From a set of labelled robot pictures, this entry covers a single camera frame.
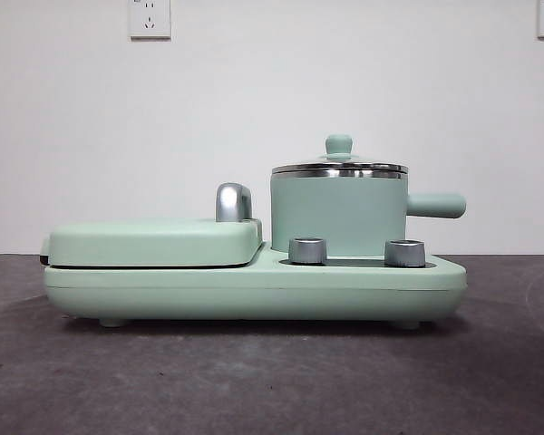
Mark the mint green griddle cover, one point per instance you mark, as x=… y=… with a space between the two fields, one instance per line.
x=154 y=242

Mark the glass lid with green knob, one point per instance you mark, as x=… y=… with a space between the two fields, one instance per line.
x=339 y=145

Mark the silver control knob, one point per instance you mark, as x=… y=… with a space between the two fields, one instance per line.
x=404 y=253
x=307 y=250

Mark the mint green steamer pot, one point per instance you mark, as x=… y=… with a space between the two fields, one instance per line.
x=335 y=208

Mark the mint green breakfast maker base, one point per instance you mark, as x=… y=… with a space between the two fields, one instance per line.
x=263 y=290

